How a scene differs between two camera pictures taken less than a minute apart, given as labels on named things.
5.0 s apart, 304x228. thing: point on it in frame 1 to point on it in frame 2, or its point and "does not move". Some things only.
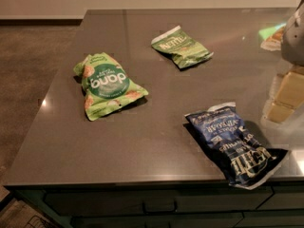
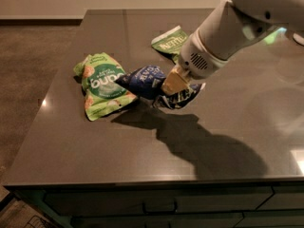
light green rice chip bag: x=106 y=85 does not move
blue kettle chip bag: x=220 y=129 to x=148 y=82
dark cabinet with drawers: x=170 y=205 does not move
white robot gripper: x=294 y=42 to x=199 y=58
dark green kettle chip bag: x=184 y=50 does not move
